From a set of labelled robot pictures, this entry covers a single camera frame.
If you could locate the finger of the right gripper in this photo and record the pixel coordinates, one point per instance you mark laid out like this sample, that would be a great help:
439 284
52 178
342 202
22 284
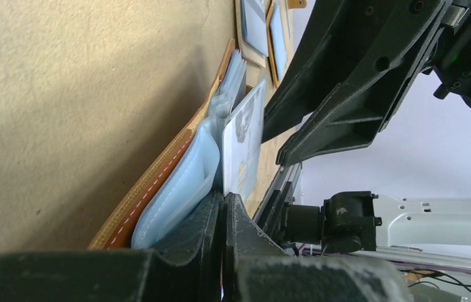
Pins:
320 79

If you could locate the white VIP card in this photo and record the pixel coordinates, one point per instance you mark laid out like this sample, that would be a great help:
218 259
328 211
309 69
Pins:
242 139

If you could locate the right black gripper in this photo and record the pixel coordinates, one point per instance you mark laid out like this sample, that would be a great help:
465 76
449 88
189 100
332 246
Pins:
400 37

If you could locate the aluminium frame rail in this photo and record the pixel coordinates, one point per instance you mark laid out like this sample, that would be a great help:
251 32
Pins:
277 196

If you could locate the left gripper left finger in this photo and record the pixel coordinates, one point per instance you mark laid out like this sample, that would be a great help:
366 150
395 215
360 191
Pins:
185 265

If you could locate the tan leather card holder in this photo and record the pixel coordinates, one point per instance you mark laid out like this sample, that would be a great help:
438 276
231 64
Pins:
184 173

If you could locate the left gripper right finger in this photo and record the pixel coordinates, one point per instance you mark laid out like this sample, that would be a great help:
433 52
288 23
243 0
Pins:
257 269

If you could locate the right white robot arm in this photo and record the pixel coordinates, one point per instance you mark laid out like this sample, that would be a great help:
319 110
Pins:
353 67

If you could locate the blue card white tray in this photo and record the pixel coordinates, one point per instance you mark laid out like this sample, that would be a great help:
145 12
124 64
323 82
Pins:
252 31

